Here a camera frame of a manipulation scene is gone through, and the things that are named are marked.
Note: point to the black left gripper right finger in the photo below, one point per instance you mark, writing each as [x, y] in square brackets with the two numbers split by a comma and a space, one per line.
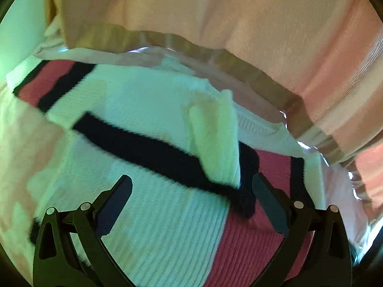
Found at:
[315, 248]

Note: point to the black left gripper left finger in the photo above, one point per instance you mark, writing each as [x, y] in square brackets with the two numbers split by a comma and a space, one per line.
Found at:
[69, 250]

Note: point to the white striped knit sweater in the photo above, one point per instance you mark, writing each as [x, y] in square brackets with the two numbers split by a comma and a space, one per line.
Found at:
[191, 152]

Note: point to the peach orange curtain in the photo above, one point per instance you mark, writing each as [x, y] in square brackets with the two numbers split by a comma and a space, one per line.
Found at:
[318, 61]

